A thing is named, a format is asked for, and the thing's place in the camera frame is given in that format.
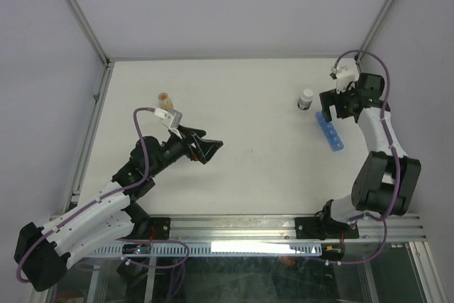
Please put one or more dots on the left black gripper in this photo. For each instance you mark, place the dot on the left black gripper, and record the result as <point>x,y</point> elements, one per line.
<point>205,147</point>

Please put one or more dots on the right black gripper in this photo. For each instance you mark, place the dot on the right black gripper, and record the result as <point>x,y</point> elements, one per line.
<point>331,97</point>

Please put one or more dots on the blue weekly pill organizer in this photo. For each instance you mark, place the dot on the blue weekly pill organizer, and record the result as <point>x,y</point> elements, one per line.
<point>330,133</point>

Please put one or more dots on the clear capsule bottle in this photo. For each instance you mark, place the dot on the clear capsule bottle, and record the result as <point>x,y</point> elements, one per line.
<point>165,101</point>

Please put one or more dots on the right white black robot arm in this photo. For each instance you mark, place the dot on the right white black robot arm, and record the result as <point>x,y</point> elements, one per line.
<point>388,177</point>

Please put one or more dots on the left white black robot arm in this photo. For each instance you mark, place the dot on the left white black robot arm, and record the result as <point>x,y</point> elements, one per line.
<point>45,253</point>

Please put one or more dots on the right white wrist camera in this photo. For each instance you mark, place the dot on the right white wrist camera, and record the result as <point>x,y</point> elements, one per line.
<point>345,78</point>

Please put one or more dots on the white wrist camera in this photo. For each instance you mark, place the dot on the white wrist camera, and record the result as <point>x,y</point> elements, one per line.
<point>170,119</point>
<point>345,78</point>

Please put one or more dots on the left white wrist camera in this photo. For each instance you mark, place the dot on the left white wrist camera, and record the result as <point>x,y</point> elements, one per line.
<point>170,119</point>

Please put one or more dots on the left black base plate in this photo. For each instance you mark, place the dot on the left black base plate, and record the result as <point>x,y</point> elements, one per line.
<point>155,228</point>

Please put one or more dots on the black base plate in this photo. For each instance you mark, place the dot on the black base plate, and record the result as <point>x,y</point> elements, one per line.
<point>155,228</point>
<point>311,227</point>

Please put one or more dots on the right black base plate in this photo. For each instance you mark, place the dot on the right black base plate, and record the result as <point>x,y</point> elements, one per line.
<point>311,227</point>

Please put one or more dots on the aluminium mounting rail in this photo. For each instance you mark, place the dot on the aluminium mounting rail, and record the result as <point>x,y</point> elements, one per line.
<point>206,228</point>

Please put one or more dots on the grey slotted cable duct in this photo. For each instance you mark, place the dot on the grey slotted cable duct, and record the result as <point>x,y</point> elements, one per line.
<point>216,248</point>

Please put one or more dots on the right aluminium frame post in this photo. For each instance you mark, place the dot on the right aluminium frame post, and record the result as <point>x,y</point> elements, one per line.
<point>379,20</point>

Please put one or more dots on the aluminium frame post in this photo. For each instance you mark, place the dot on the aluminium frame post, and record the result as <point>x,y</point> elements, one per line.
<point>87,30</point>
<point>379,20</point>

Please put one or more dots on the left aluminium frame post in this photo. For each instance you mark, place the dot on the left aluminium frame post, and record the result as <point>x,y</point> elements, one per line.
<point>87,30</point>

